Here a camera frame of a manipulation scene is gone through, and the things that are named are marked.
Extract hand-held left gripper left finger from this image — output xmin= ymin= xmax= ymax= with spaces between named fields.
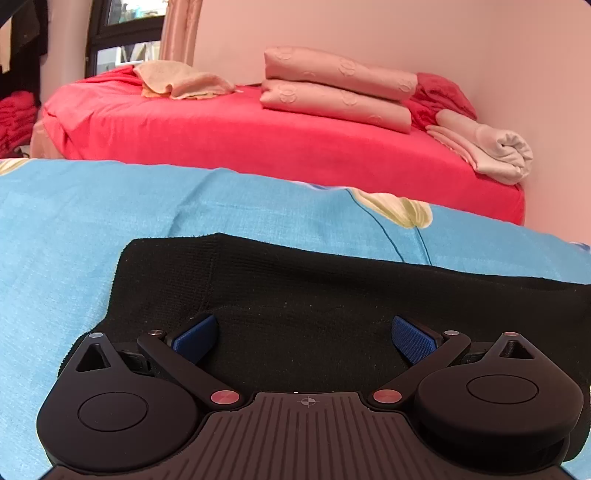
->
xmin=74 ymin=315 xmax=246 ymax=410

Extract red cloth behind pillows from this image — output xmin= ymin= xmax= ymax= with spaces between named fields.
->
xmin=409 ymin=72 xmax=479 ymax=131

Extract pink folded blanket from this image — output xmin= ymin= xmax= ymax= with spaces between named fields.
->
xmin=263 ymin=46 xmax=419 ymax=103
xmin=259 ymin=79 xmax=413 ymax=134

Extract black pants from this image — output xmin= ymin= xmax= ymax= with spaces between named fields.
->
xmin=60 ymin=233 xmax=591 ymax=466

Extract red bedsheet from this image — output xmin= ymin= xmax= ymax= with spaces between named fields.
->
xmin=31 ymin=69 xmax=527 ymax=227

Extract beige crumpled towel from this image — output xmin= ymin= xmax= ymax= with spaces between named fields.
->
xmin=133 ymin=60 xmax=238 ymax=101

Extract pink curtain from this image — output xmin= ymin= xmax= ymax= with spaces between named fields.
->
xmin=159 ymin=0 xmax=205 ymax=64

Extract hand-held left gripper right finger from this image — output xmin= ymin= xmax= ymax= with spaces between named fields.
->
xmin=369 ymin=315 xmax=539 ymax=410

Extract cream folded cloth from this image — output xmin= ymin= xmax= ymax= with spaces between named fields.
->
xmin=426 ymin=109 xmax=534 ymax=186

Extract dark framed window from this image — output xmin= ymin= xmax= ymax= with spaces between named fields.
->
xmin=85 ymin=0 xmax=168 ymax=77

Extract pile of red clothes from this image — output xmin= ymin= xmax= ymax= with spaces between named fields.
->
xmin=0 ymin=91 xmax=40 ymax=159

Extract dark hanging clothes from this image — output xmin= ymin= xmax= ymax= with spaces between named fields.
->
xmin=0 ymin=0 xmax=49 ymax=75

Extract blue floral bedsheet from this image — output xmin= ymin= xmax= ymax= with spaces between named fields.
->
xmin=0 ymin=158 xmax=591 ymax=480

